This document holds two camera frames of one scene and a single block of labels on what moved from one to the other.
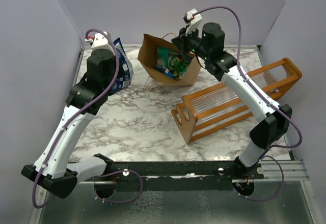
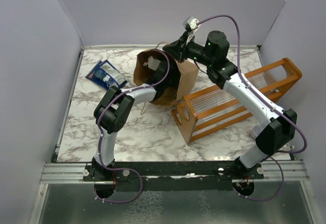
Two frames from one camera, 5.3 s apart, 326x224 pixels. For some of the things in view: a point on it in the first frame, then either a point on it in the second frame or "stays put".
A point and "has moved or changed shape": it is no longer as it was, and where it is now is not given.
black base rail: (136, 171) stays put
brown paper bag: (147, 56) has moved or changed shape
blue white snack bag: (126, 70) has moved or changed shape
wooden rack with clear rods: (201, 112) stays put
